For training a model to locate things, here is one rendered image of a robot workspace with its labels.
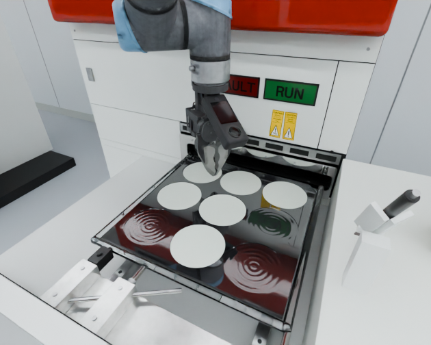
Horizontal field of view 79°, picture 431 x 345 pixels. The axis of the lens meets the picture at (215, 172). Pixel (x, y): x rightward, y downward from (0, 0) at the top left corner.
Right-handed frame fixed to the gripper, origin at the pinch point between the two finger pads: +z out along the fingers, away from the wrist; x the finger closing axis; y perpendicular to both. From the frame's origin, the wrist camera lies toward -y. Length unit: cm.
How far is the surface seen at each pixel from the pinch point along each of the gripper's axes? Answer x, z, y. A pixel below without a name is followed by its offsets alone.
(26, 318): 36.1, -2.1, -19.2
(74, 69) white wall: 14, 32, 304
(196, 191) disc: 5.0, 3.9, 0.4
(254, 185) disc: -8.5, 3.9, -4.3
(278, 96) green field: -17.0, -15.0, 1.0
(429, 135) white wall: -181, 44, 27
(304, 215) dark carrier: -11.0, 3.8, -18.0
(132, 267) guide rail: 23.0, 9.4, -8.7
